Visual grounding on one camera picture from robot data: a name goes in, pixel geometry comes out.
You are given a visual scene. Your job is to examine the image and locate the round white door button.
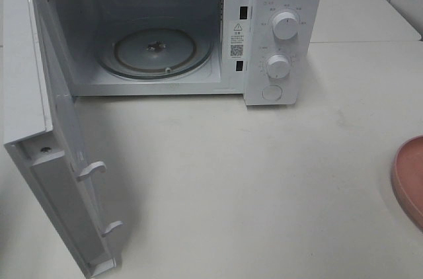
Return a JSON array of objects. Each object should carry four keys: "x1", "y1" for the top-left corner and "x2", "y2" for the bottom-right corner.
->
[{"x1": 262, "y1": 85, "x2": 283, "y2": 101}]

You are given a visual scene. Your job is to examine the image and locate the white microwave door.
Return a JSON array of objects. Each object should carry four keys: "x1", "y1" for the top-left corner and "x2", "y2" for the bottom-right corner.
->
[{"x1": 3, "y1": 0, "x2": 120, "y2": 278}]

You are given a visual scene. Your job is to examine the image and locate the pink round plate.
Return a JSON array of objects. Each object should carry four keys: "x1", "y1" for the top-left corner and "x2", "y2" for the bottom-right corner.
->
[{"x1": 391, "y1": 136, "x2": 422, "y2": 231}]

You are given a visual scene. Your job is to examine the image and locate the white warning label sticker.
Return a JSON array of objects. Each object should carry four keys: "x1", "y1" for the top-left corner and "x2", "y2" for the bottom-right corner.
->
[{"x1": 228, "y1": 20, "x2": 246, "y2": 59}]

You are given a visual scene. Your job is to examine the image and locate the white lower timer knob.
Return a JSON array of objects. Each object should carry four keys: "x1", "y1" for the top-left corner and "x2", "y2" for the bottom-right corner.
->
[{"x1": 266, "y1": 55, "x2": 291, "y2": 79}]

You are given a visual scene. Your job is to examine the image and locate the glass microwave turntable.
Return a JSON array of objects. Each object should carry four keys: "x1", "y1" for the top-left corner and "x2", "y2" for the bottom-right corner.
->
[{"x1": 96, "y1": 28, "x2": 213, "y2": 80}]

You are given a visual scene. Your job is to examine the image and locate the white microwave oven body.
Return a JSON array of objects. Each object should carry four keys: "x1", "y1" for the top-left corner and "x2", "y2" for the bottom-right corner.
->
[{"x1": 55, "y1": 0, "x2": 319, "y2": 106}]

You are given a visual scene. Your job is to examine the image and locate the white upper power knob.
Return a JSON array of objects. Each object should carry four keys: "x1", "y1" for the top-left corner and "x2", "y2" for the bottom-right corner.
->
[{"x1": 271, "y1": 10, "x2": 299, "y2": 40}]

